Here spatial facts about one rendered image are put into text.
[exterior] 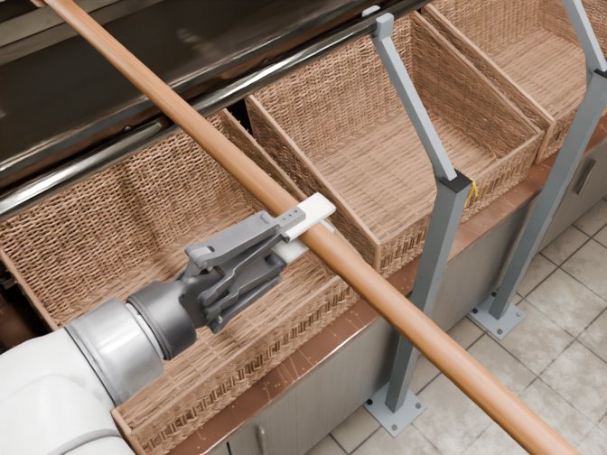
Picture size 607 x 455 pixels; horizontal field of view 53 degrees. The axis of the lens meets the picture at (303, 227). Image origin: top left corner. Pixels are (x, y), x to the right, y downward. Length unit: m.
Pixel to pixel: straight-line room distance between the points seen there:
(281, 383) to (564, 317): 1.18
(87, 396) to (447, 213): 0.75
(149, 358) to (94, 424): 0.07
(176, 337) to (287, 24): 0.97
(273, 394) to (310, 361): 0.10
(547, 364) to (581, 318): 0.22
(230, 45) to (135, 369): 0.91
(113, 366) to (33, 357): 0.07
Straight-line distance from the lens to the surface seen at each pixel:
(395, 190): 1.56
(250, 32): 1.38
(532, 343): 2.09
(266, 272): 0.66
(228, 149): 0.74
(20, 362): 0.58
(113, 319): 0.58
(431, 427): 1.88
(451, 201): 1.10
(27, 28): 1.14
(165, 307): 0.58
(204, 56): 1.33
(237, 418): 1.23
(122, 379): 0.58
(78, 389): 0.56
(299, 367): 1.27
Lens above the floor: 1.71
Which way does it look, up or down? 50 degrees down
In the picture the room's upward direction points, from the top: straight up
